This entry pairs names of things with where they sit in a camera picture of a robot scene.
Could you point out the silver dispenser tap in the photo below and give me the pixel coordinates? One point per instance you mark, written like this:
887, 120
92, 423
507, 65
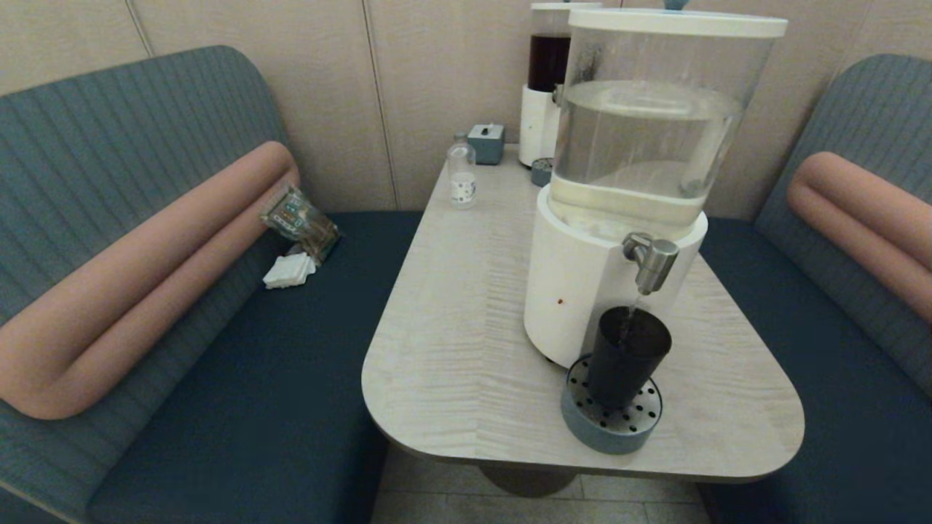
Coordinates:
652, 262

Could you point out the black plastic cup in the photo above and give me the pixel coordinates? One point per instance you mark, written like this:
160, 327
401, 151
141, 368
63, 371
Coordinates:
626, 356

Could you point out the small clear bottle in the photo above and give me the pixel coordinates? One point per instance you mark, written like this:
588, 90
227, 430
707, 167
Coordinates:
461, 183

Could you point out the small round drip tray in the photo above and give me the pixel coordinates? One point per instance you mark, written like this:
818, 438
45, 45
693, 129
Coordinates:
541, 173

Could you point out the small blue box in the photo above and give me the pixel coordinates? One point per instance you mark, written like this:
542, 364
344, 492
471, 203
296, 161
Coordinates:
486, 144

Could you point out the dark drink dispenser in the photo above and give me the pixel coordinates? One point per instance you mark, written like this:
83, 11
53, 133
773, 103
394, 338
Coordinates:
542, 109

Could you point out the clear plastic snack bag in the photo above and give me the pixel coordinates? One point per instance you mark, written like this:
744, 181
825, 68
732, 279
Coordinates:
300, 220

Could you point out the white paper napkins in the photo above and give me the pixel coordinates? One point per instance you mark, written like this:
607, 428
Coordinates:
287, 271

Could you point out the large clear water dispenser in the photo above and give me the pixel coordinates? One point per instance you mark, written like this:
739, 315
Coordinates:
641, 145

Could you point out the round blue drip tray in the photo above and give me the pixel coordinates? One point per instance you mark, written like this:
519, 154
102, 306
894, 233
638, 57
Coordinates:
608, 433

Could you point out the pink bolster cushion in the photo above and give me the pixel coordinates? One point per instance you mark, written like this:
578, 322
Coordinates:
866, 211
145, 291

